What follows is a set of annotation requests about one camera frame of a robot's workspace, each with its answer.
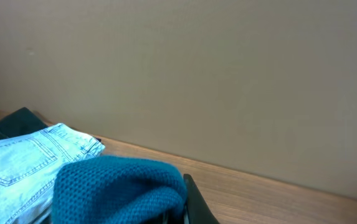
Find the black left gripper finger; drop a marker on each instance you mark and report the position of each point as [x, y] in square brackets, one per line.
[197, 210]

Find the dark blue shirt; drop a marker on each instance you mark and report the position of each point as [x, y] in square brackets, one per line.
[112, 189]

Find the black folded garment under jeans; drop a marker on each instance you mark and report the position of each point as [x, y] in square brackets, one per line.
[20, 122]

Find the light blue folded jeans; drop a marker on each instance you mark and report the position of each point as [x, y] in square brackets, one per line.
[29, 165]

